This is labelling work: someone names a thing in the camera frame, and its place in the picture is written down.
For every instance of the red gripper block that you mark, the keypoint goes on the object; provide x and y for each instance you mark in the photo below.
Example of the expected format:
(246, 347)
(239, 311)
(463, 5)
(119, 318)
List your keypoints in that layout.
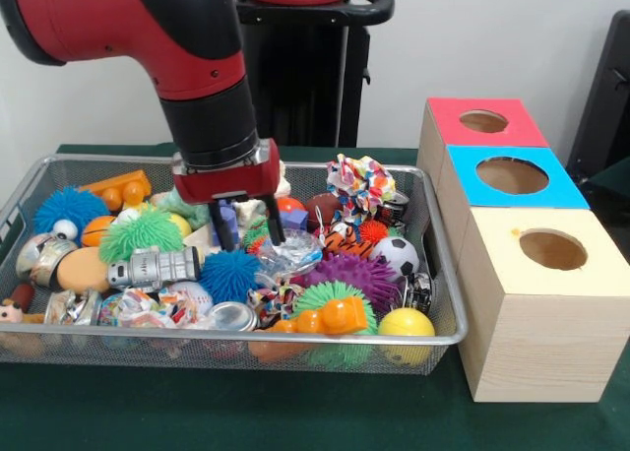
(226, 182)

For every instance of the clear plastic bottle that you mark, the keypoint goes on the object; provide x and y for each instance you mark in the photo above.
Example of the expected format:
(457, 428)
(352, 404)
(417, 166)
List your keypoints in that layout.
(295, 251)

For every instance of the green spiky ball with eyes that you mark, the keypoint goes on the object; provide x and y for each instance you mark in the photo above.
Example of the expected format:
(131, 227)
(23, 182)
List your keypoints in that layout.
(140, 232)

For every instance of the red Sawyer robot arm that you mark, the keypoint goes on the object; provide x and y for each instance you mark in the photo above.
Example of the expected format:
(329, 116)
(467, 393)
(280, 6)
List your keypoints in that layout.
(147, 27)

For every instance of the clear mesh bin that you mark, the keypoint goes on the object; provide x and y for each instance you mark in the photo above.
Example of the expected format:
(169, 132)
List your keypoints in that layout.
(445, 293)

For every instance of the wooden box with three holes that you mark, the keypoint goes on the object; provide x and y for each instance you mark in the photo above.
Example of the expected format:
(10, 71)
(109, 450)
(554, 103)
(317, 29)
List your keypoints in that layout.
(541, 347)

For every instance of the blue spiky ball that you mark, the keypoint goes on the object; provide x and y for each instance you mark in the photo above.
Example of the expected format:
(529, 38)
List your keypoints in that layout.
(229, 274)

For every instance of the silver toy robot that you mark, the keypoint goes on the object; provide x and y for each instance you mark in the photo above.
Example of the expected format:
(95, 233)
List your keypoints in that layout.
(152, 269)

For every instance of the colourful patterned cloth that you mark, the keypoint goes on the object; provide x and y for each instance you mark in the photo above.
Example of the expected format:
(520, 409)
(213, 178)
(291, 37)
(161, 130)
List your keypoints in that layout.
(361, 182)

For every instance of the purple spiky ball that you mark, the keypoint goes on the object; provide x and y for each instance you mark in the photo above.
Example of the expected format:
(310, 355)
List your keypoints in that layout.
(359, 274)

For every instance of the orange toy block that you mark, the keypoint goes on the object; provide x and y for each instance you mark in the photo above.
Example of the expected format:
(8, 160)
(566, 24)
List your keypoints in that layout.
(339, 315)

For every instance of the small soccer ball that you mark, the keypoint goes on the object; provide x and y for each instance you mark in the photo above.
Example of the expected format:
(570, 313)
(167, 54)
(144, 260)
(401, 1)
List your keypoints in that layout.
(394, 256)

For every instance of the small basketball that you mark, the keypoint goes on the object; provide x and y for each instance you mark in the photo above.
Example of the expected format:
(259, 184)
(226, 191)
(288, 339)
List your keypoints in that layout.
(96, 232)

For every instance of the yellow ball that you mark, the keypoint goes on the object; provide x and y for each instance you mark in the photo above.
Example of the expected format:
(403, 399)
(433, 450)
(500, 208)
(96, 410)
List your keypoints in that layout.
(406, 323)

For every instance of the dark green tablecloth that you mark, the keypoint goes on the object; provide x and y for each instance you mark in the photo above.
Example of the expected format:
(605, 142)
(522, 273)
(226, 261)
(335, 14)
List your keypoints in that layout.
(612, 180)
(246, 411)

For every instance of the black flat panel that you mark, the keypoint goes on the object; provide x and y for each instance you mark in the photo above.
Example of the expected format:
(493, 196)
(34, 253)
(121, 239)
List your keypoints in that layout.
(605, 101)

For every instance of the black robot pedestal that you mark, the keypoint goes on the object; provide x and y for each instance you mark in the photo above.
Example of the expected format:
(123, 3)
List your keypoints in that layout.
(305, 77)

